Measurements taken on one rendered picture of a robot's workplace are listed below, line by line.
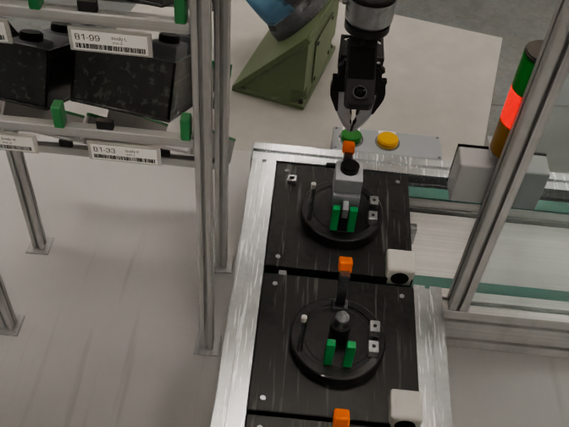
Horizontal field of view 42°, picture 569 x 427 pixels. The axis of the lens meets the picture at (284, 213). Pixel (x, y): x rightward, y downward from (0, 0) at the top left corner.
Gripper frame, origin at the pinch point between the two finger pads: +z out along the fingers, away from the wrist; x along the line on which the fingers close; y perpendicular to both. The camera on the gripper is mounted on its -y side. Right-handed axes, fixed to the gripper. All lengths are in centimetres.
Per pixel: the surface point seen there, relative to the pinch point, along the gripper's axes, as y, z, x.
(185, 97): -24.7, -23.0, 23.9
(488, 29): 205, 105, -75
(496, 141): -25.3, -20.8, -16.3
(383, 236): -15.5, 10.0, -6.7
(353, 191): -14.8, 0.9, -0.5
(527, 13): 221, 104, -96
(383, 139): 8.9, 9.5, -7.3
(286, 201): -9.4, 9.9, 10.0
